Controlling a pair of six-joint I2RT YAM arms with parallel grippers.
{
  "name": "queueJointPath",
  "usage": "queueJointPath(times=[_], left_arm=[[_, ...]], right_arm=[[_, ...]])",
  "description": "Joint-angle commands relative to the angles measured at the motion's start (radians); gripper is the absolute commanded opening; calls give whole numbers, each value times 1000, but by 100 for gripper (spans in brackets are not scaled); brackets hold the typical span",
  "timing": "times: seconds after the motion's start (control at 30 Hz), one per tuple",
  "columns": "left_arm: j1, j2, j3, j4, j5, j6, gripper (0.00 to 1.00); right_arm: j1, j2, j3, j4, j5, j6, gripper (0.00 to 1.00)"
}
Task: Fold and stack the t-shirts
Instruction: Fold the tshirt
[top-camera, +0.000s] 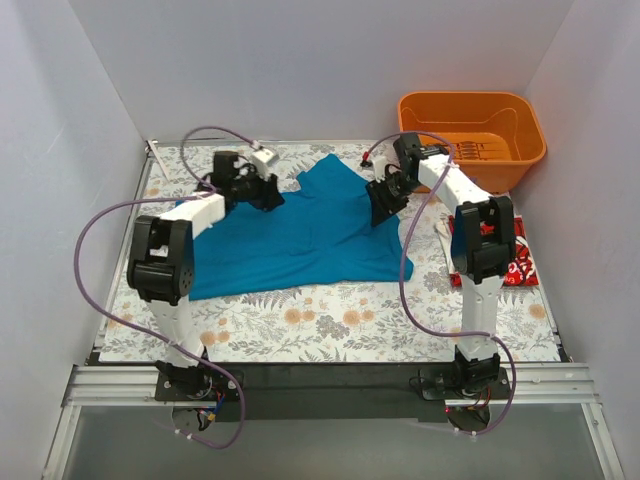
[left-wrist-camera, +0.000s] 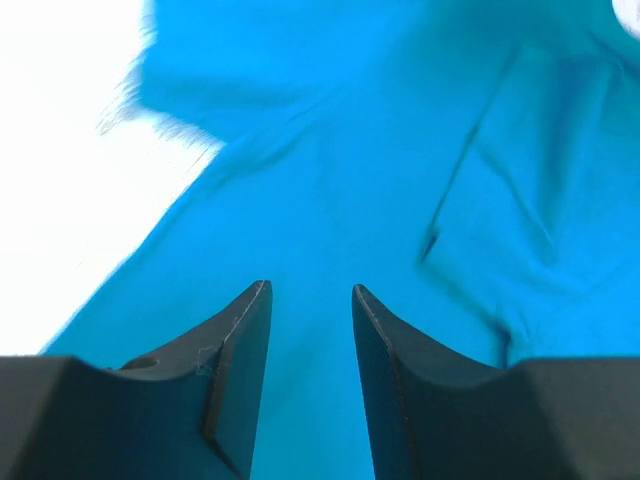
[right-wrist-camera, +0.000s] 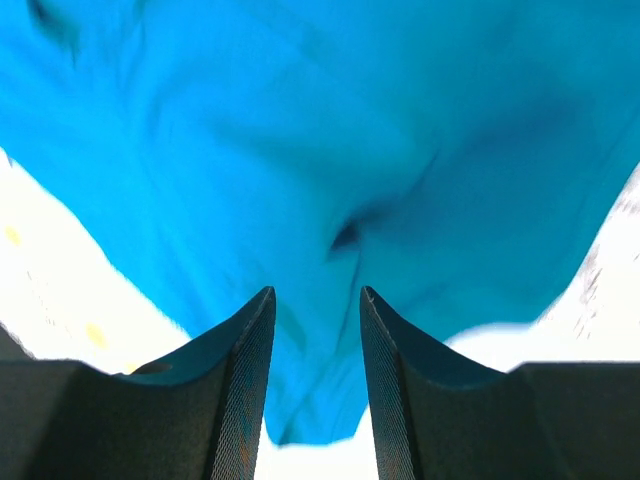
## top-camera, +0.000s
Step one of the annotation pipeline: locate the folded red printed t shirt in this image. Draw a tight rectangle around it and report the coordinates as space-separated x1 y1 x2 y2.
434 216 539 288

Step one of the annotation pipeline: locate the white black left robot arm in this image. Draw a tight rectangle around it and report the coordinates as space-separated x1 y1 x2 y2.
127 146 284 400

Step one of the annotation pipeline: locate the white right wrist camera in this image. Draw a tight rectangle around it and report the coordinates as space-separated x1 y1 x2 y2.
360 153 400 182

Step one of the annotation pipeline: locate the teal blue t shirt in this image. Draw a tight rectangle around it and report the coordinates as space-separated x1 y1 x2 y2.
190 154 414 300

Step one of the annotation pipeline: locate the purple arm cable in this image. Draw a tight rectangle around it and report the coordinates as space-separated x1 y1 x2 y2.
364 130 517 437
73 125 281 450

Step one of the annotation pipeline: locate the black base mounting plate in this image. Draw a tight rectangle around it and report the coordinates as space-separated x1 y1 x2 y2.
154 361 511 423

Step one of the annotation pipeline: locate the floral patterned table mat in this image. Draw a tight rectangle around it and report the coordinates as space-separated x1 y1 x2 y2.
95 140 561 363

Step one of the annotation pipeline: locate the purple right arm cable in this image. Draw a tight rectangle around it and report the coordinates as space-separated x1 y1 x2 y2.
364 130 517 437

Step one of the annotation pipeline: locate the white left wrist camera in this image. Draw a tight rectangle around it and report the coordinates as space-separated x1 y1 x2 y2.
249 140 279 179

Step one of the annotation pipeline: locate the aluminium frame rail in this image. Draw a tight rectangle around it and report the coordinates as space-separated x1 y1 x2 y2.
62 362 600 406

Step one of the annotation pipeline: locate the orange plastic basket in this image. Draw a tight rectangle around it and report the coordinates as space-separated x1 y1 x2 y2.
397 91 547 194

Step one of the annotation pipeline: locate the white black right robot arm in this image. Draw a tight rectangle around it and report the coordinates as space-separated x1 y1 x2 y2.
361 131 516 399

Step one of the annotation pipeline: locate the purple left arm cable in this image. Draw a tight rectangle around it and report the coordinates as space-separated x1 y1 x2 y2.
73 125 281 450

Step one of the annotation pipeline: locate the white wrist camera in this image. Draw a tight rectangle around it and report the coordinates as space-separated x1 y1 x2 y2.
249 140 279 179
360 153 400 182

